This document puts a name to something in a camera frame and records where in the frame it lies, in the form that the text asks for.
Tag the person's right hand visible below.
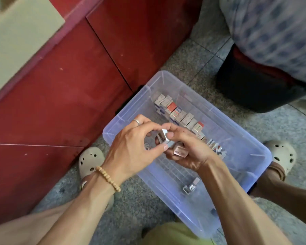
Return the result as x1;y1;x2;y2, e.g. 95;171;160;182
160;122;226;173

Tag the person's left hand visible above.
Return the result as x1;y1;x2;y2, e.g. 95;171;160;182
103;115;170;183

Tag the row of erasers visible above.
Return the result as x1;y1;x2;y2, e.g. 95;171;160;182
153;93;225;156

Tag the pile of boxed erasers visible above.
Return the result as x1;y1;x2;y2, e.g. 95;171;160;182
183;177;201;195

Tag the clear plastic storage bin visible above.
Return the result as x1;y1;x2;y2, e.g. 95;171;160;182
102;70;272;239

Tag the wooden compartment tray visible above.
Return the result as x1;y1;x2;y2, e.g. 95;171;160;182
0;0;66;100

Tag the person's right forearm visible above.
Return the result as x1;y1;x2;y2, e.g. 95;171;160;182
199;158;291;245

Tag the person's left forearm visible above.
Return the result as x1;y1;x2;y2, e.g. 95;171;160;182
38;173;118;245

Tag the person's left cream clog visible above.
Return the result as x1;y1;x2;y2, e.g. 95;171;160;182
78;147;115;212

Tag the person's cream clog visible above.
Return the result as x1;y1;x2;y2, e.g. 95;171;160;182
265;140;298;182
78;147;115;212

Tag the person's right cream clog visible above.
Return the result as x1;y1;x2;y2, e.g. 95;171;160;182
265;140;298;182

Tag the person's right leg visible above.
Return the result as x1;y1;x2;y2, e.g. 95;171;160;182
250;168;306;230

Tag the person's leg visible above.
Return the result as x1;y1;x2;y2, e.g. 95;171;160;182
250;168;306;230
0;199;77;245

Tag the person's left leg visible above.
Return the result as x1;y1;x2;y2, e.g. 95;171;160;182
0;199;77;245

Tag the red display counter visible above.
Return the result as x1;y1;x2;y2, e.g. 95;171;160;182
0;0;205;228

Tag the black stool red cushion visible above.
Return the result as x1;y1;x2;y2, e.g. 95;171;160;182
216;44;306;114

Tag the beaded wooden bracelet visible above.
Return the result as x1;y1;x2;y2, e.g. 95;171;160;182
95;166;122;193

